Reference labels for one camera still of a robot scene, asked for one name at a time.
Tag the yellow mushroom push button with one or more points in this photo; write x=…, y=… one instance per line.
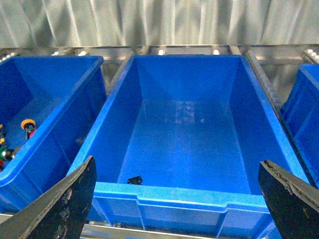
x=29, y=127

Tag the blue bin with buttons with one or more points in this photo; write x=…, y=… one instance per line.
x=63, y=95

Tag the blue bin far right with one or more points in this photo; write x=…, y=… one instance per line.
x=301, y=117

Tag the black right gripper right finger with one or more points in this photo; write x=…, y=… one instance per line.
x=292, y=202

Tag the small black clip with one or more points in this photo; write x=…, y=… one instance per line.
x=135, y=180

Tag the blue middle storage bin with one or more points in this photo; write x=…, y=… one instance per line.
x=195, y=128

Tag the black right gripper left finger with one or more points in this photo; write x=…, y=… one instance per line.
x=59, y=213

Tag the green push button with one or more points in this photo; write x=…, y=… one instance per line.
x=6, y=154

